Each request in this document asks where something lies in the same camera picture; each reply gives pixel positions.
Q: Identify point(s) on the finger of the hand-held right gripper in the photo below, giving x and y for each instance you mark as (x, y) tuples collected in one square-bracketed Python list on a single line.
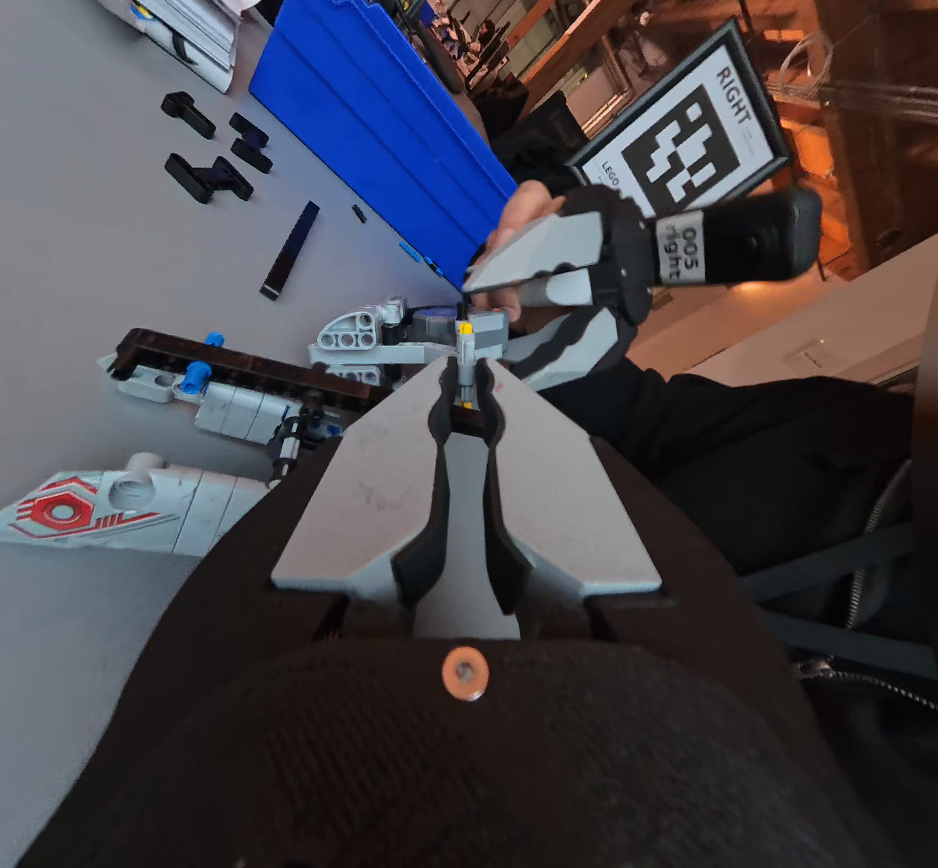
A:
[(568, 289), (542, 245)]

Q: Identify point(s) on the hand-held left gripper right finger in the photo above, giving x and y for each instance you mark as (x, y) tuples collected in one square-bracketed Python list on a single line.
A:
[(571, 509)]

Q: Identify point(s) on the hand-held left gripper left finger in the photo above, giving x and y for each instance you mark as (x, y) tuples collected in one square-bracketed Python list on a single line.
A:
[(359, 509)]

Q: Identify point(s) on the grey lego liftarm assembly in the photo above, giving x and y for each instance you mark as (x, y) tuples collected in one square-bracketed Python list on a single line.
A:
[(396, 353)]

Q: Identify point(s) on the blue plastic bin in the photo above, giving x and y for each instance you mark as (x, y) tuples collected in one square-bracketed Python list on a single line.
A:
[(381, 113)]

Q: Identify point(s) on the long black lego tile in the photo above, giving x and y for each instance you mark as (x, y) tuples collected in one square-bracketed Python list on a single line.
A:
[(290, 250)]

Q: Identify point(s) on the person's right forearm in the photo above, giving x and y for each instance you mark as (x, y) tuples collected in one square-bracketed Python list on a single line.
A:
[(733, 443)]

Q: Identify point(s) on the blue lego pin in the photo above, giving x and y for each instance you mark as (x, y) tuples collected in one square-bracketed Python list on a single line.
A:
[(410, 250), (432, 267)]

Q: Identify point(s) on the black lego pin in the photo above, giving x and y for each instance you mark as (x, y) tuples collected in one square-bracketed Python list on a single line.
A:
[(358, 213)]

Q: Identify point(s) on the black lego H connector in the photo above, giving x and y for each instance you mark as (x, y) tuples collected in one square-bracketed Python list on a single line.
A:
[(209, 179), (250, 142)]

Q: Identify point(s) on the black lego angle connector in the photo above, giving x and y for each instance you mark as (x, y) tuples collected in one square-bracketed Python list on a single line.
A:
[(188, 115)]

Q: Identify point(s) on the person's right hand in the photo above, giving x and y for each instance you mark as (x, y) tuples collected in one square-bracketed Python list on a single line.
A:
[(524, 212)]

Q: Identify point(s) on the black bag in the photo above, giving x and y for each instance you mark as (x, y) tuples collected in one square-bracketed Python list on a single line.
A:
[(535, 135)]

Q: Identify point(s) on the black framed marker sign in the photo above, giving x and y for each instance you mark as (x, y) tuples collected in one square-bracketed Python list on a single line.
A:
[(696, 128)]

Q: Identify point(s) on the stack of white booklets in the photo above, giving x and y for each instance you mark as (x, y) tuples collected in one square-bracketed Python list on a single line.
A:
[(183, 11)]

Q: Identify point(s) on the wooden post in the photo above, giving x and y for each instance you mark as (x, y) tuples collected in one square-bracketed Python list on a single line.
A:
[(601, 11)]

